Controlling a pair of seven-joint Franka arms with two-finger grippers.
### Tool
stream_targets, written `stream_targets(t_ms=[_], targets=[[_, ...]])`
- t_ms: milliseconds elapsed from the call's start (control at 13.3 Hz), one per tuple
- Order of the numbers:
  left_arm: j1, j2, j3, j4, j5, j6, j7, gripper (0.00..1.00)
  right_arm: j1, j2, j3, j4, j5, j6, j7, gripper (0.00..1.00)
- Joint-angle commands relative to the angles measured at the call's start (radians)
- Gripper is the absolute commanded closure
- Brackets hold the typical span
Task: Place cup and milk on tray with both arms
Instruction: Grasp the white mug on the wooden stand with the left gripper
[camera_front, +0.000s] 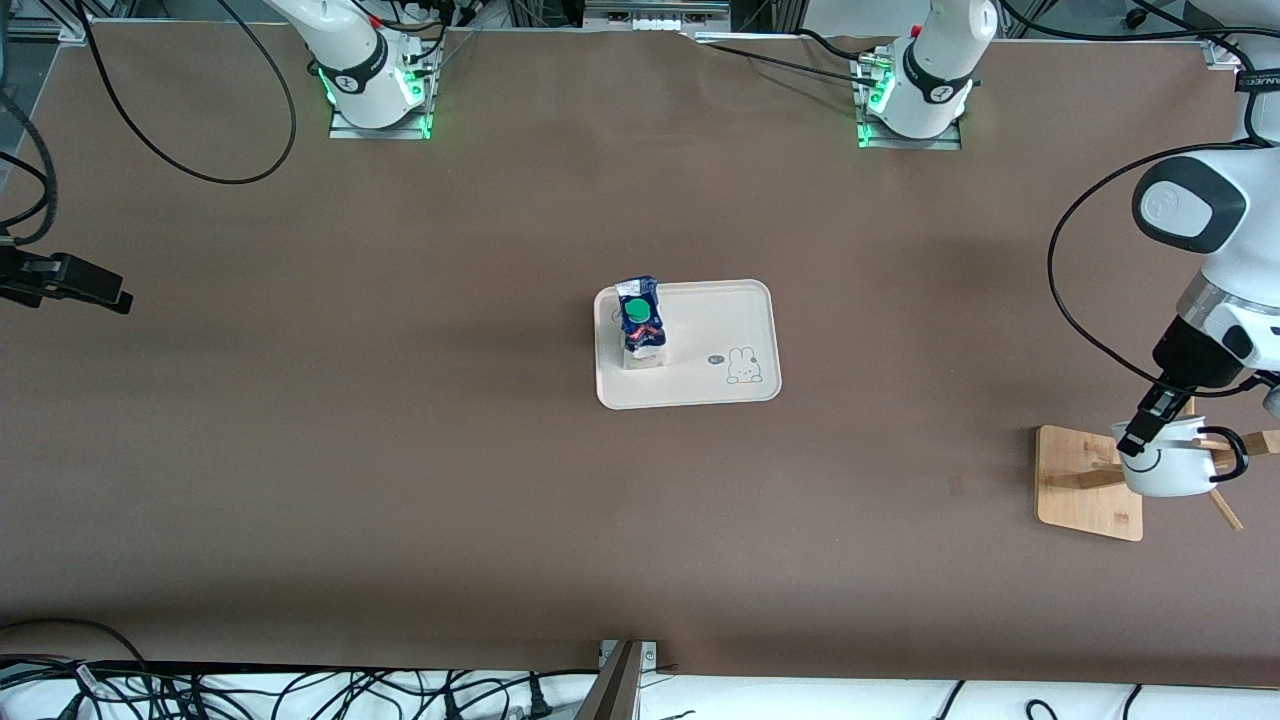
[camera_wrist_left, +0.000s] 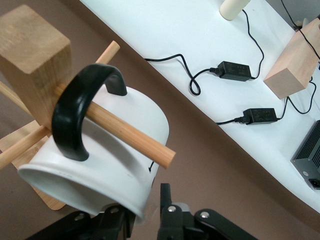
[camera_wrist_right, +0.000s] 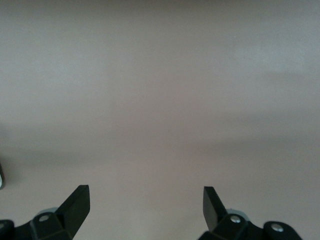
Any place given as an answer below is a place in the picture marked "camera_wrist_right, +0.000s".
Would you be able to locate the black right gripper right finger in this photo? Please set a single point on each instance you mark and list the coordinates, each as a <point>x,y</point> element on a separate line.
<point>215,217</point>

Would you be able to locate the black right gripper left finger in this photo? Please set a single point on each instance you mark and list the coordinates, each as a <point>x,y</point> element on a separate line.
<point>72,215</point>

